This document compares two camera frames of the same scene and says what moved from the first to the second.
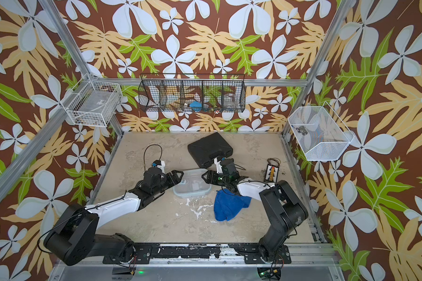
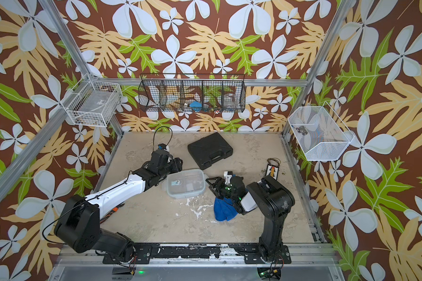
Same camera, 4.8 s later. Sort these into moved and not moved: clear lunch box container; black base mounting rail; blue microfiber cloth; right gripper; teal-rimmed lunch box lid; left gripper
Moved: left gripper; right gripper
Not moved: teal-rimmed lunch box lid; clear lunch box container; black base mounting rail; blue microfiber cloth
